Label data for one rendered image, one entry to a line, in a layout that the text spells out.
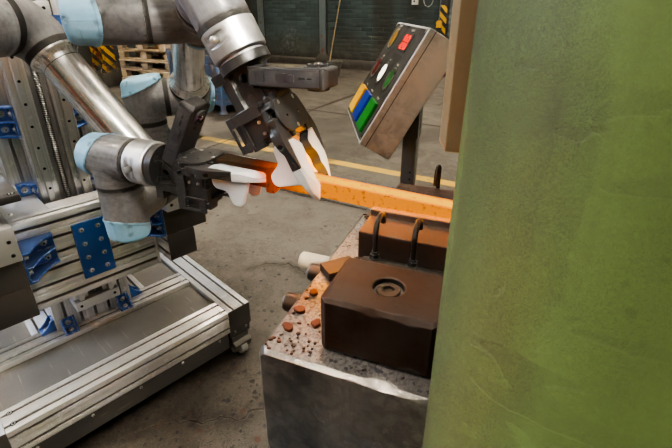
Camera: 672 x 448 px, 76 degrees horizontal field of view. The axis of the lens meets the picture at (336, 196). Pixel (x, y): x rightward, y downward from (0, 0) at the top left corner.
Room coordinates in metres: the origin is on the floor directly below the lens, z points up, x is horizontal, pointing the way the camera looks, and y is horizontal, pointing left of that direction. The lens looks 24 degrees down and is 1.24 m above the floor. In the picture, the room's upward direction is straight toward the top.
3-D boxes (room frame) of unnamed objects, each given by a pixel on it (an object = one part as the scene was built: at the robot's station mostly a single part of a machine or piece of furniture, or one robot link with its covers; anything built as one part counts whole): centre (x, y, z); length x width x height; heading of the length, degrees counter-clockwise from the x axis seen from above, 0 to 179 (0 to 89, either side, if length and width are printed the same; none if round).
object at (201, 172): (0.60, 0.19, 1.02); 0.09 x 0.05 x 0.02; 65
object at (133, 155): (0.67, 0.31, 1.00); 0.08 x 0.05 x 0.08; 158
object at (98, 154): (0.70, 0.38, 1.00); 0.11 x 0.08 x 0.09; 68
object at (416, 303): (0.36, -0.05, 0.95); 0.12 x 0.08 x 0.06; 68
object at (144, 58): (7.50, 2.89, 0.37); 1.26 x 0.88 x 0.74; 61
